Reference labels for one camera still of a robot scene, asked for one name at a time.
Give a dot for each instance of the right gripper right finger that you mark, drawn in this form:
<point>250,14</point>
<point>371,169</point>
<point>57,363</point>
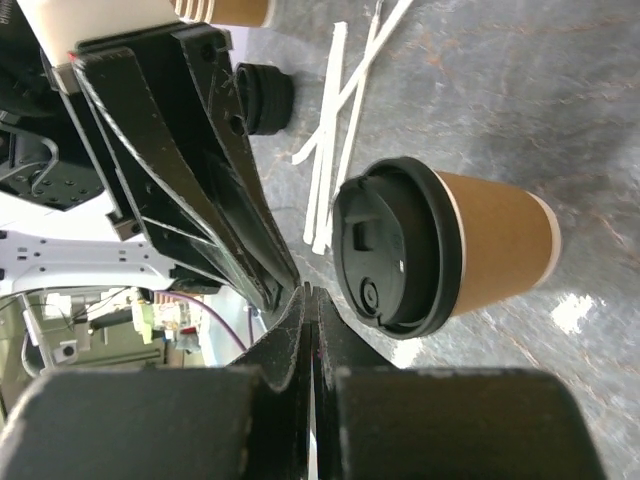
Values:
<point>377,421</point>

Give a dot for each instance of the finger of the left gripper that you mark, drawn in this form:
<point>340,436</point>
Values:
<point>236,183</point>
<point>163,149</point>

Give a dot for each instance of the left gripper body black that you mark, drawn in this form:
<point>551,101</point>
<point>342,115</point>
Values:
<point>54,161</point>

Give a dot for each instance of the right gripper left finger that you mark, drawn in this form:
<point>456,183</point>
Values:
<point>247,420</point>

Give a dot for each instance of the black plastic cup lid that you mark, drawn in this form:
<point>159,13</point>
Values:
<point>397,248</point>

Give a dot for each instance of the brown paper coffee cup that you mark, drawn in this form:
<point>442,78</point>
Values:
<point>510,238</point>

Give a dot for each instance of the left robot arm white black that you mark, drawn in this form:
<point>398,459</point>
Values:
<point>31,262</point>

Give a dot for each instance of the stack of paper cups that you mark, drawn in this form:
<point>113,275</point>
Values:
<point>241,13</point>

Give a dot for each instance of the stack of black lids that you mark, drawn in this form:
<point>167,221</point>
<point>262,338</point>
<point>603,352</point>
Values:
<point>267,96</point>

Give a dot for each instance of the white wrapped straw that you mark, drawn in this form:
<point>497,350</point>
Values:
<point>350,135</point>
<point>371,51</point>
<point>317,208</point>

